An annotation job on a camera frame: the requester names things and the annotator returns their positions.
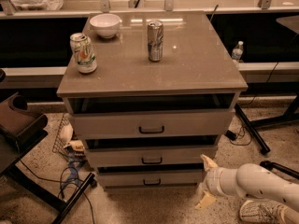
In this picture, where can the grey drawer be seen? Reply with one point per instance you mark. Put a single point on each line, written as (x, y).
(177, 177)
(151, 124)
(138, 156)

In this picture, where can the tall silver drink can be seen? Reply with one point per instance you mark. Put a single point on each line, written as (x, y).
(155, 40)

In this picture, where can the black power adapter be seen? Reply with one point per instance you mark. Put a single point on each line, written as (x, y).
(232, 136)

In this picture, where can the clear plastic water bottle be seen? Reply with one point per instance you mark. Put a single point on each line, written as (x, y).
(238, 51)

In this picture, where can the black stand foot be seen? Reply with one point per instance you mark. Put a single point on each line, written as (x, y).
(273, 165)

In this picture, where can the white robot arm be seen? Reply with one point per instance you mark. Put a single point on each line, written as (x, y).
(249, 181)

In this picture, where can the white knit sneaker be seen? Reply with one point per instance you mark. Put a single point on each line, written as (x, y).
(267, 213)

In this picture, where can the dark chair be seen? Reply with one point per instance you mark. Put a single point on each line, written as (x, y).
(21, 130)

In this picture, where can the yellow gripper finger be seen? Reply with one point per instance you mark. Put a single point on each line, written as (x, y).
(208, 163)
(207, 200)

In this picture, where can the green white soda can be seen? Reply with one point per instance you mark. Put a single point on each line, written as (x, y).
(83, 53)

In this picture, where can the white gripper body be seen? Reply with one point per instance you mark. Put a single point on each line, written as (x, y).
(212, 182)

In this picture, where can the white ceramic bowl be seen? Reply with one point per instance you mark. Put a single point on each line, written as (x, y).
(106, 25)

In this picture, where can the grey drawer cabinet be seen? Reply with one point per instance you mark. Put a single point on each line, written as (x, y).
(196, 73)

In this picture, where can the black table leg frame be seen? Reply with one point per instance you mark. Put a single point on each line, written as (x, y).
(289, 116)

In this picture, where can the wire mesh basket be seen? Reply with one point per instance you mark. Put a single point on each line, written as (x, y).
(66, 142)

